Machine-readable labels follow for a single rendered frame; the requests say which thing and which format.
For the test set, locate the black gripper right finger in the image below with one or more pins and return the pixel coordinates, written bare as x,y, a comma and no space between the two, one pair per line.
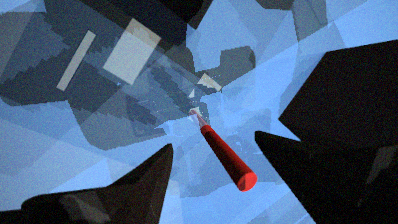
332,185

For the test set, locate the red peg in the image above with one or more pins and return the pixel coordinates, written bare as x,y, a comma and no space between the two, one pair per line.
239,172

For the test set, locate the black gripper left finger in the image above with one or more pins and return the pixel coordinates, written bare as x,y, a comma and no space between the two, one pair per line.
135,198

